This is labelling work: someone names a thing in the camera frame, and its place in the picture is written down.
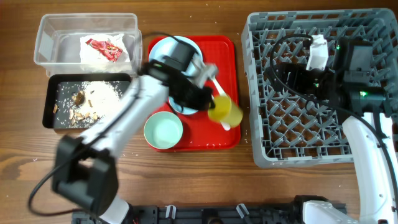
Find yellow plastic cup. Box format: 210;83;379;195
208;95;243;128

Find rice and food scraps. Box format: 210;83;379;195
52;81;130;129

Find white plastic spoon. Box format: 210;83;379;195
212;78;226;95

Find light blue round plate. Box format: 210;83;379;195
149;36;203;77

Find white plastic fork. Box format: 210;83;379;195
221;122;231;131

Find black waste tray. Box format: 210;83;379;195
42;73;131;129

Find grey dishwasher rack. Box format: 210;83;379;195
241;8;397;168

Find red candy wrapper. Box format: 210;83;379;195
86;39;123;62

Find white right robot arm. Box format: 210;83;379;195
268;34;397;223

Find red plastic tray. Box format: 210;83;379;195
158;35;241;152

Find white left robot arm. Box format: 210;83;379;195
52;41;218;223

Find mint green bowl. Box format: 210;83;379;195
144;111;183;150

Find clear plastic bin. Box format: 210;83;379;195
34;13;142;77

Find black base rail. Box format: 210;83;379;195
70;202;348;224

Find light blue bowl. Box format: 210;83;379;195
169;97;198;116

